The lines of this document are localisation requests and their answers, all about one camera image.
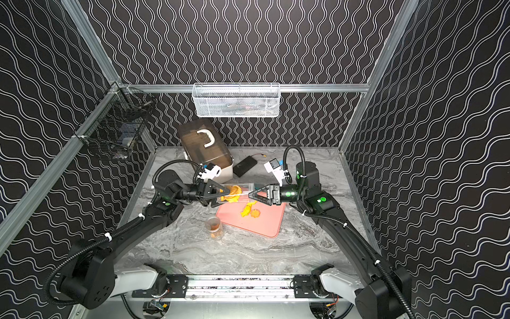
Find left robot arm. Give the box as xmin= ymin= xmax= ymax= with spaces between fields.
xmin=42 ymin=161 xmax=229 ymax=309

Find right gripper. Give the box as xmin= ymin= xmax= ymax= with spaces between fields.
xmin=250 ymin=181 xmax=308 ymax=209

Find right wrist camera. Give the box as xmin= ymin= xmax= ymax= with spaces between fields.
xmin=264 ymin=158 xmax=290 ymax=186

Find clear jar dark cookies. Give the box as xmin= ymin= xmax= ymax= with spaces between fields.
xmin=205 ymin=216 xmax=224 ymax=239

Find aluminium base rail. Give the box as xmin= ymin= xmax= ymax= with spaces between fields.
xmin=79 ymin=274 xmax=403 ymax=302

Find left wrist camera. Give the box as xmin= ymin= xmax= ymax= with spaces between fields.
xmin=198 ymin=163 xmax=222 ymax=182

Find pink plastic tray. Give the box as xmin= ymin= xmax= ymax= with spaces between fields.
xmin=216 ymin=202 xmax=286 ymax=238

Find black battery pack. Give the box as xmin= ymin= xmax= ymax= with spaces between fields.
xmin=232 ymin=156 xmax=258 ymax=178

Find black wire wall basket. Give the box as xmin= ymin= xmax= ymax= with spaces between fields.
xmin=80 ymin=88 xmax=157 ymax=161

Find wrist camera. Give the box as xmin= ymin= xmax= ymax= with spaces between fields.
xmin=198 ymin=163 xmax=222 ymax=182
xmin=264 ymin=158 xmax=290 ymax=186

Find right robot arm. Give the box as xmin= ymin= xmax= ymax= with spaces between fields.
xmin=248 ymin=146 xmax=415 ymax=318

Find white box brown lid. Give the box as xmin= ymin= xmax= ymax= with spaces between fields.
xmin=177 ymin=118 xmax=233 ymax=183

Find white mesh wall basket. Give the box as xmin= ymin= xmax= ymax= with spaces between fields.
xmin=191 ymin=82 xmax=282 ymax=118

